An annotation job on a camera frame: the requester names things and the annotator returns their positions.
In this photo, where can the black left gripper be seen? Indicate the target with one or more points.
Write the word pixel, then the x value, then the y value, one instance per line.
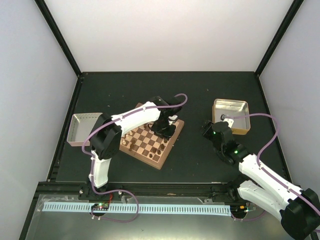
pixel 166 135

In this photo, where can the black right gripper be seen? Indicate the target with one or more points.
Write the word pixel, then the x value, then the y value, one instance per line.
pixel 209 129

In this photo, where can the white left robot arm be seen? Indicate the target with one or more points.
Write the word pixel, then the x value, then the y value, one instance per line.
pixel 105 137

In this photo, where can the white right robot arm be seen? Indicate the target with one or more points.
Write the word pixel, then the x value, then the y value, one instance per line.
pixel 296 209

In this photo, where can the wooden chess board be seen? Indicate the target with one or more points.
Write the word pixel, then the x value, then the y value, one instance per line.
pixel 137 127

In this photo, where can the tall brown chess piece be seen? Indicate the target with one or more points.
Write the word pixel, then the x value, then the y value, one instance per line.
pixel 132 144

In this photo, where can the gold metal tin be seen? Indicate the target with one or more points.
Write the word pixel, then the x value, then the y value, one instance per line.
pixel 236 109

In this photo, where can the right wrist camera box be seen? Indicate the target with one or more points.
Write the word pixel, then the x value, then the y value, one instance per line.
pixel 229 120

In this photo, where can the black corner frame post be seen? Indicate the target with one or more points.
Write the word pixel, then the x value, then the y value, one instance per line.
pixel 285 23
pixel 46 13

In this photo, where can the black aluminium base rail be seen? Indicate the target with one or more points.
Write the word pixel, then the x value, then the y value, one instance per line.
pixel 128 226

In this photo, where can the white slotted cable duct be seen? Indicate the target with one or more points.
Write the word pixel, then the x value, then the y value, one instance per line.
pixel 126 208

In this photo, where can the black right corner frame post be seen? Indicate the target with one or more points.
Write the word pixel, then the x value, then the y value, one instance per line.
pixel 285 23

